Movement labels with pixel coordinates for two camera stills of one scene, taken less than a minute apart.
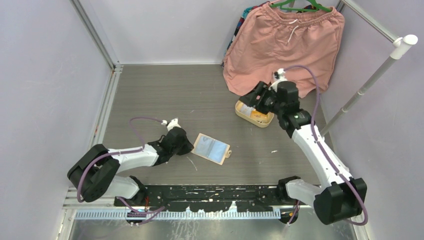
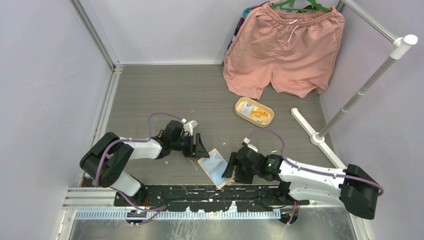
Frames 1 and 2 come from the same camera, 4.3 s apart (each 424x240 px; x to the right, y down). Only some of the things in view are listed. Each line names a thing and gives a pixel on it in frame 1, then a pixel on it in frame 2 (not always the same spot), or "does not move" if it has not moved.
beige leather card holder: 211,149 to 214,167
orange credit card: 258,115 does not move
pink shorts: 305,44 does not move
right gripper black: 261,89 to 241,178
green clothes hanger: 319,7 does not move
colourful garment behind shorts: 244,13 does not move
